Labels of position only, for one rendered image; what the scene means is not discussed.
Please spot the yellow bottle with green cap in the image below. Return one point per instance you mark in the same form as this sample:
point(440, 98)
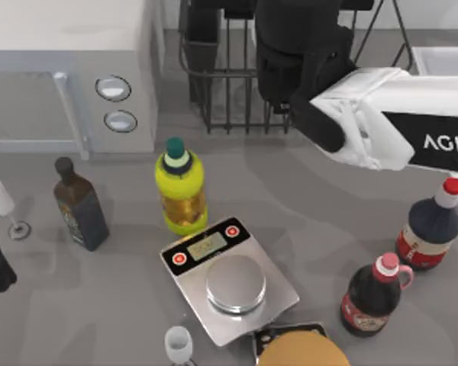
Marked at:
point(181, 190)

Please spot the silver kitchen scale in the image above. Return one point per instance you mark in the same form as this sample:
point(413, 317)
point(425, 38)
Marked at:
point(233, 282)

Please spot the round microwave knob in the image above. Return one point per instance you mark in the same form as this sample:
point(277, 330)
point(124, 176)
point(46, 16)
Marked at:
point(120, 121)
point(113, 88)

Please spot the dark square bottle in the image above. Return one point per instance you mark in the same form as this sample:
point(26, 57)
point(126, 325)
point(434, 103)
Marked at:
point(82, 213)

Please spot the black rack holder box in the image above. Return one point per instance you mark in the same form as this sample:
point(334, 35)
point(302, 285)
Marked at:
point(202, 34)

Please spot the small clear glass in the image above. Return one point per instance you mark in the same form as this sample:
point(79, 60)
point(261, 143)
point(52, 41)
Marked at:
point(178, 345)

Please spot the dark jug with pink cap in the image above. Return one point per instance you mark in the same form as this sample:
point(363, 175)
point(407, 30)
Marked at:
point(370, 301)

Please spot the dark bottle with red cap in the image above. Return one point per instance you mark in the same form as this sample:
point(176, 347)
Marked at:
point(429, 228)

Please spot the pale microwave oven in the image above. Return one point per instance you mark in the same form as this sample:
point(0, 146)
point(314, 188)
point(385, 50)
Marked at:
point(72, 34)

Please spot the microwave oven door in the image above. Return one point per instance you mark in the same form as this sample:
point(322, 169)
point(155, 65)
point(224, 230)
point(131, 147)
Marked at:
point(23, 106)

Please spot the clear wine glass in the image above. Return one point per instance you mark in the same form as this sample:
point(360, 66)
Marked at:
point(0, 198)

